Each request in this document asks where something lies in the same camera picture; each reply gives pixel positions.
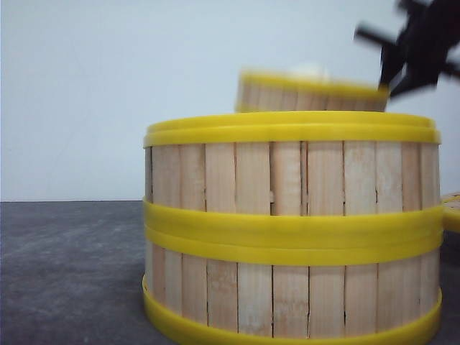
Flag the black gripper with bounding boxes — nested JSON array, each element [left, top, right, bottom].
[[354, 1, 459, 98]]

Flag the woven bamboo steamer lid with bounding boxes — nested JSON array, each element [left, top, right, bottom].
[[441, 192, 460, 234]]

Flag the bamboo steamer tray one bun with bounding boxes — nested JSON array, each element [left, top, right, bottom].
[[235, 70, 389, 112]]

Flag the white steamed bun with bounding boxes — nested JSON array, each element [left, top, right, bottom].
[[288, 63, 330, 79]]

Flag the bamboo steamer bottom tray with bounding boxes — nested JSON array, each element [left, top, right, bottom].
[[142, 242, 442, 344]]

